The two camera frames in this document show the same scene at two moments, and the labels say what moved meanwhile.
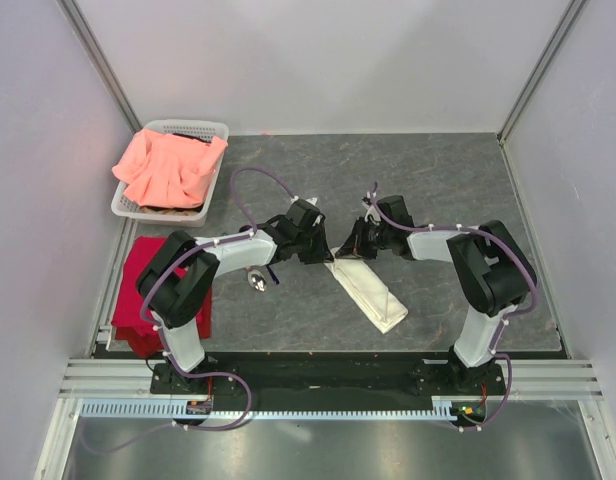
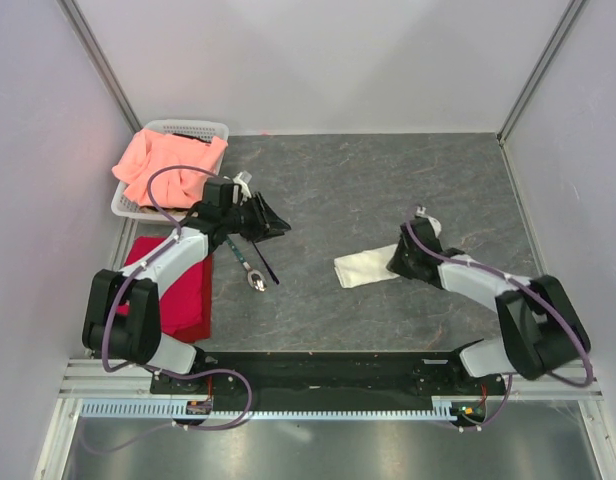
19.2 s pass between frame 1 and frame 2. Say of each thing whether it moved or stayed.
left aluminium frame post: stayed
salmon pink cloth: stayed
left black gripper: moved
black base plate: stayed
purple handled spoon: stayed
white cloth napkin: moved
